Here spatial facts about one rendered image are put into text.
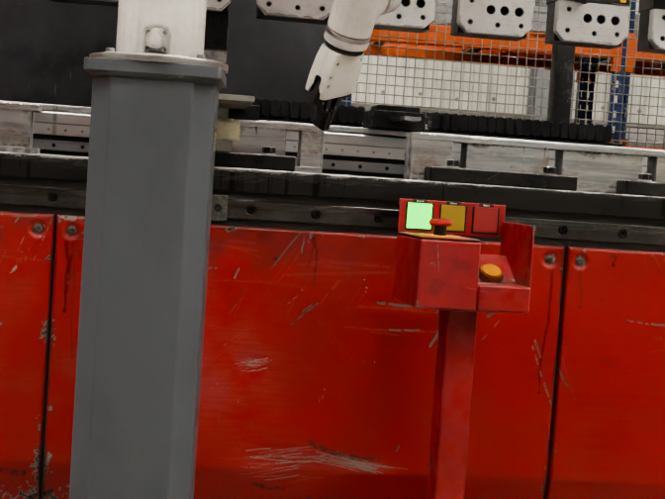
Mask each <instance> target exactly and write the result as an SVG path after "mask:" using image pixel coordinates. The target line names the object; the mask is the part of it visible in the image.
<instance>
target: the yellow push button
mask: <svg viewBox="0 0 665 499"><path fill-rule="evenodd" d="M480 275H481V277H482V278H484V279H485V280H487V281H491V282H496V281H499V280H500V279H501V276H502V270H501V269H500V268H499V267H498V266H497V265H494V264H484V265H482V266H481V269H480Z"/></svg>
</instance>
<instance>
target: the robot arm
mask: <svg viewBox="0 0 665 499"><path fill-rule="evenodd" d="M401 2H402V0H333V3H332V9H331V12H330V16H329V19H328V23H327V26H326V30H325V33H324V38H325V43H324V44H322V45H321V47H320V49H319V51H318V53H317V55H316V58H315V60H314V63H313V65H312V68H311V71H310V74H309V77H308V80H307V83H306V90H307V91H312V94H311V96H310V98H309V102H310V103H312V104H313V105H316V106H317V110H316V113H315V117H314V120H313V125H315V126H316V127H318V128H319V129H321V130H322V131H325V130H329V129H330V127H331V123H332V120H333V114H334V111H336V110H337V108H338V105H339V103H340V101H341V100H342V99H344V98H346V97H348V96H349V94H351V93H353V92H354V90H355V87H356V85H357V82H358V78H359V75H360V71H361V66H362V62H363V56H364V51H365V50H367V48H368V46H369V42H370V38H371V35H372V32H373V28H374V25H375V22H376V20H377V19H378V17H379V16H381V15H385V14H388V13H391V12H393V11H395V10H396V9H397V8H398V7H399V6H400V4H401ZM206 11H207V0H119V8H118V25H117V41H116V51H115V49H114V48H106V51H104V52H93V53H90V54H89V57H102V58H114V59H128V60H142V61H156V62H170V63H184V64H197V65H211V66H220V67H221V68H222V69H223V71H224V73H225V74H227V73H228V71H229V66H228V65H227V64H225V63H222V62H218V61H213V60H208V59H205V55H204V43H205V27H206Z"/></svg>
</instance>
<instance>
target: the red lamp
mask: <svg viewBox="0 0 665 499"><path fill-rule="evenodd" d="M498 211H499V209H498V208H484V207H475V208H474V222H473V232H480V233H497V224H498Z"/></svg>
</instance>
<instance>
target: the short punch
mask: <svg viewBox="0 0 665 499"><path fill-rule="evenodd" d="M229 21H230V13H219V12H207V11H206V27H205V43H204V55H205V59H208V60H213V61H218V62H227V52H228V37H229Z"/></svg>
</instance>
